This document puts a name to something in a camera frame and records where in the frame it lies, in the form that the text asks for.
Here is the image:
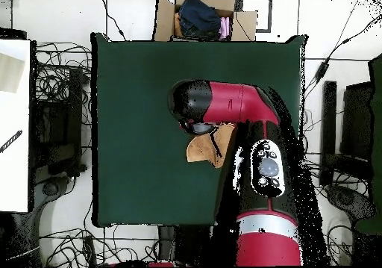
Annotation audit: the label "orange cloth in box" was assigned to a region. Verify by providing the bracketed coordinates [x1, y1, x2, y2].
[173, 12, 184, 37]

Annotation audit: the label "brown cardboard box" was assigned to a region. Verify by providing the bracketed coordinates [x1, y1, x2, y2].
[153, 0, 258, 43]

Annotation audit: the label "black equipment rack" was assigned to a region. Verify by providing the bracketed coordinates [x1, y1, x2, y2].
[319, 80, 375, 188]
[31, 67, 88, 185]

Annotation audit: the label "white board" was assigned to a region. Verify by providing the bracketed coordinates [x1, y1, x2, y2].
[0, 39, 31, 214]

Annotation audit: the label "black striped tool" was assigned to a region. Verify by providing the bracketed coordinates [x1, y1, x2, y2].
[0, 129, 24, 154]

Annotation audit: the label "blue jeans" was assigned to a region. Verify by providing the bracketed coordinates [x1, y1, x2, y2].
[178, 0, 222, 39]

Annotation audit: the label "black cable tangle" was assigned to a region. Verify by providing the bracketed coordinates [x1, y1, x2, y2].
[40, 225, 159, 267]
[34, 42, 93, 125]

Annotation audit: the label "black cable with adapter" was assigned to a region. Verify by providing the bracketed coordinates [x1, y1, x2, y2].
[304, 0, 382, 102]

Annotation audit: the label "dark green table cloth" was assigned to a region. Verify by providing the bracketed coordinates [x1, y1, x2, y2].
[90, 32, 308, 228]

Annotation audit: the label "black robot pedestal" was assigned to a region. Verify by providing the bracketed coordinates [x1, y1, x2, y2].
[157, 224, 237, 267]

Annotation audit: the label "orange terry towel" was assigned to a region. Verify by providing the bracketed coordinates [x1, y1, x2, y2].
[186, 123, 239, 169]

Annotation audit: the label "thin black cable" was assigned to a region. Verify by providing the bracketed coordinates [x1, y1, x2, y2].
[98, 0, 127, 41]

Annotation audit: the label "beige paper sheet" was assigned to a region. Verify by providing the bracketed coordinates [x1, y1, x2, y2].
[0, 52, 25, 94]

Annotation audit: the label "pink garment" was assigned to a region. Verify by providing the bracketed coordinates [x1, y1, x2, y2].
[219, 16, 231, 40]

